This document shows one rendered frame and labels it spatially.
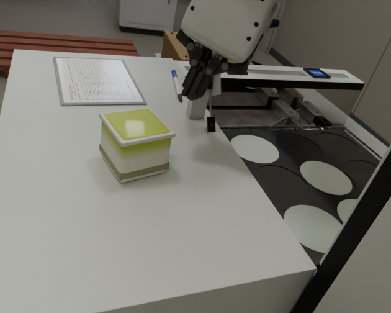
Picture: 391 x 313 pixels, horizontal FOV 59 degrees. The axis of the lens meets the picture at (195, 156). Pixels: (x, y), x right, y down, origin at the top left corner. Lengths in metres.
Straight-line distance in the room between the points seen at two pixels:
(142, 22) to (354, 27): 2.24
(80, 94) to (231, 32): 0.32
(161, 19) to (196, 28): 3.85
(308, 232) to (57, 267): 0.37
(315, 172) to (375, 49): 2.65
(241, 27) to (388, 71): 2.77
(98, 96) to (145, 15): 3.65
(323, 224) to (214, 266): 0.26
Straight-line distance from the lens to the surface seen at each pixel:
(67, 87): 0.68
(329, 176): 0.72
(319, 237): 0.57
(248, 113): 0.89
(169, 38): 1.20
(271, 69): 0.98
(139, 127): 0.44
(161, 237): 0.40
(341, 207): 0.65
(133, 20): 4.28
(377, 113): 3.20
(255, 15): 0.45
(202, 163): 0.52
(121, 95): 0.66
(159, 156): 0.45
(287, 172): 0.68
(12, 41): 3.46
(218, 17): 0.45
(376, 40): 3.32
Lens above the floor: 1.26
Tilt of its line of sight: 35 degrees down
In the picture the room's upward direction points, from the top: 12 degrees clockwise
